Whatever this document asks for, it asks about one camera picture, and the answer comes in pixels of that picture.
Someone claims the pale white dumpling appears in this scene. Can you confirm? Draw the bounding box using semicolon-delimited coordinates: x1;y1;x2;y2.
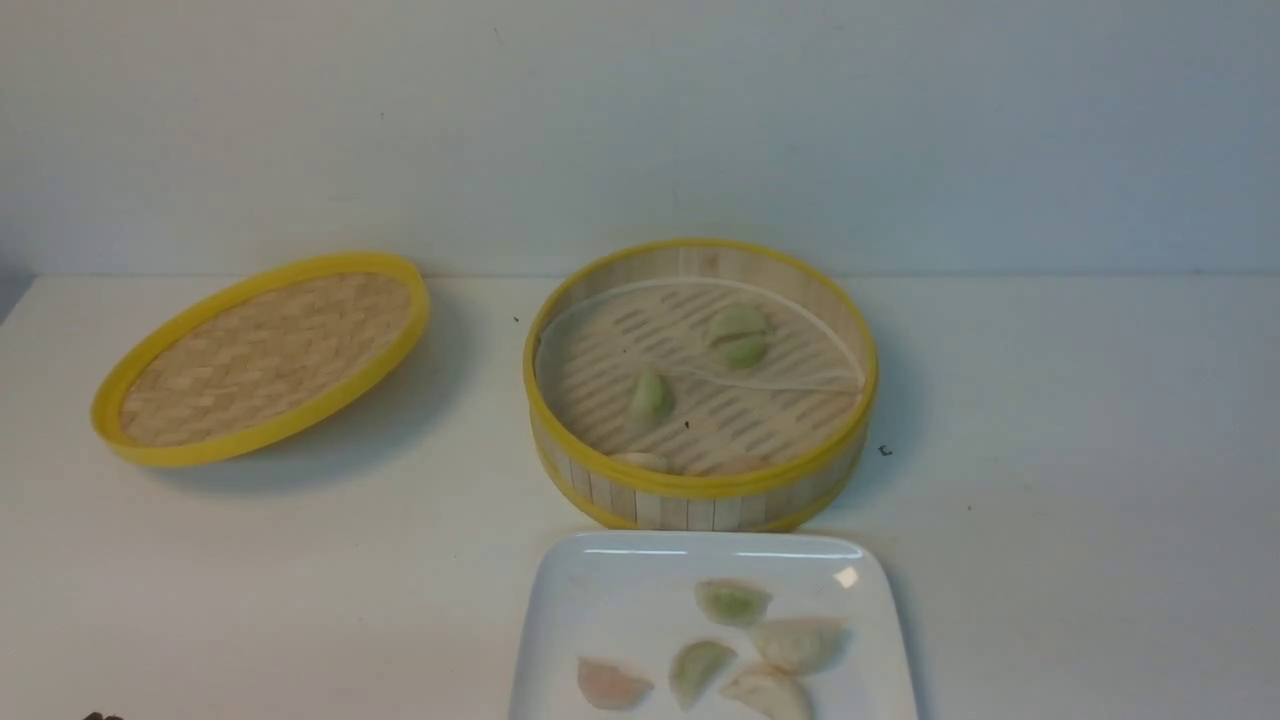
690;455;772;477

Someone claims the green dumpling on plate top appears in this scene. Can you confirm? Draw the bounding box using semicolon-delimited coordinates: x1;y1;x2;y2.
694;578;773;628

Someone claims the green dumpling on plate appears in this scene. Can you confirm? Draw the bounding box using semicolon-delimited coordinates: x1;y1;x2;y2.
668;639;739;712
694;578;773;628

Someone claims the white rectangular plate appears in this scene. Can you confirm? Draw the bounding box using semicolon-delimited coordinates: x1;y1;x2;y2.
507;530;919;719

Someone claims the green dumpling on plate centre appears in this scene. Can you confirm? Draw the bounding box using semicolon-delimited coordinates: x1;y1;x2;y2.
668;639;739;712

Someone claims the white dumpling on plate right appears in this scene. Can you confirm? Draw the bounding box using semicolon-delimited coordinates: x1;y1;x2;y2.
748;618;850;676

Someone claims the white dumpling on plate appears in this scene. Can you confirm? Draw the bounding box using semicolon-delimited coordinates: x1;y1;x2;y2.
748;618;850;676
719;665;815;720

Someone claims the pink dumpling on plate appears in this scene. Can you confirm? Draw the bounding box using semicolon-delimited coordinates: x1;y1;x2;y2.
576;657;654;712

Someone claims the white dumpling on plate lower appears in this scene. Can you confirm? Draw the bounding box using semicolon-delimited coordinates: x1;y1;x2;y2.
719;665;815;720

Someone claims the green dumpling steamer centre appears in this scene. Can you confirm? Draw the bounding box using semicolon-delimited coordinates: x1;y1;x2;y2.
627;368;673;428

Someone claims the bamboo steamer basket yellow rim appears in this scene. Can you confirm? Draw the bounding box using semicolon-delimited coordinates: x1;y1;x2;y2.
522;238;879;532

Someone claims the green dumpling in steamer front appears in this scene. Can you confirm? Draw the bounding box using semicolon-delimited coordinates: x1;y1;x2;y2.
716;333;771;369

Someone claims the green dumpling in steamer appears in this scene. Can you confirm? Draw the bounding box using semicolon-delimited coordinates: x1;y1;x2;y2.
716;333;771;369
704;304;771;346

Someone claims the green dumpling in steamer back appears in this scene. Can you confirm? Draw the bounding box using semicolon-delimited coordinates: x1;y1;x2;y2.
704;304;771;346

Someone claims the woven bamboo steamer lid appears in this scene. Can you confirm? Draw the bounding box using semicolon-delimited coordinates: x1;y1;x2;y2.
90;252;431;468

